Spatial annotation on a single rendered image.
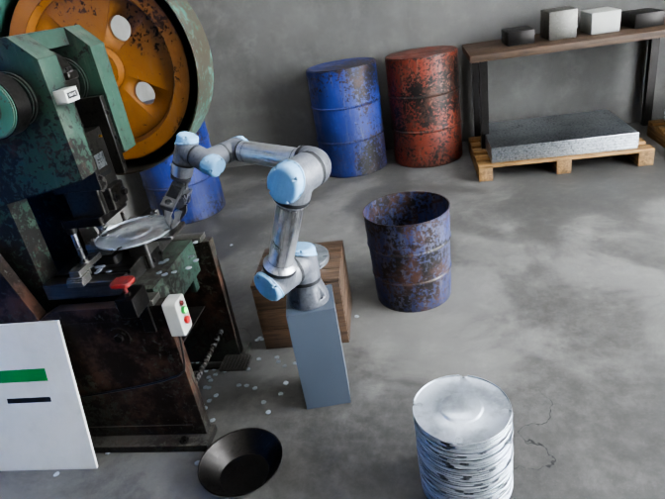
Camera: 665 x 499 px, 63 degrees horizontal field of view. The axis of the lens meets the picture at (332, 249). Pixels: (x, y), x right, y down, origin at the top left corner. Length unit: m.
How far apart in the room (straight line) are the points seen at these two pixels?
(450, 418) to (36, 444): 1.57
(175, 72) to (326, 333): 1.14
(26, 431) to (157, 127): 1.27
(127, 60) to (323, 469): 1.69
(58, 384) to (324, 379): 0.97
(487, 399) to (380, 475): 0.47
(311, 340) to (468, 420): 0.67
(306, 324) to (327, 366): 0.21
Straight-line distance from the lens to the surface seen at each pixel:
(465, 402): 1.76
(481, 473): 1.74
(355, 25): 5.06
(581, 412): 2.22
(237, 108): 5.38
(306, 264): 1.92
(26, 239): 2.16
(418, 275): 2.60
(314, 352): 2.09
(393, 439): 2.10
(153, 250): 2.15
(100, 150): 2.12
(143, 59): 2.33
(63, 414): 2.33
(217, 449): 2.16
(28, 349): 2.27
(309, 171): 1.60
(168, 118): 2.31
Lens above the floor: 1.51
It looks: 26 degrees down
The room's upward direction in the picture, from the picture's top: 10 degrees counter-clockwise
